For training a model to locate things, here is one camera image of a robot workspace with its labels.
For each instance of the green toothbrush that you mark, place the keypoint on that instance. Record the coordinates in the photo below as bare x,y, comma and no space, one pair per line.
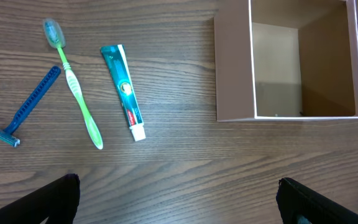
56,39

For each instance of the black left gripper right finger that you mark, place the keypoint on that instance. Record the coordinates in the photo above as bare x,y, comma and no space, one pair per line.
299,204

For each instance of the blue disposable razor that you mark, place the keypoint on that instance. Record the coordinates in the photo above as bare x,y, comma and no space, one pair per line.
30,103

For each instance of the white cardboard box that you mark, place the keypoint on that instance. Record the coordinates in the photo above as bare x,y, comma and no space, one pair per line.
286,60

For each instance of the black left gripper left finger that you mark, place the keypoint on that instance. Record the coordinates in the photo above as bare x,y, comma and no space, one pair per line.
56,202

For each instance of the teal toothpaste tube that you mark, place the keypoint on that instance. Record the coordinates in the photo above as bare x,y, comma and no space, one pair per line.
115,58

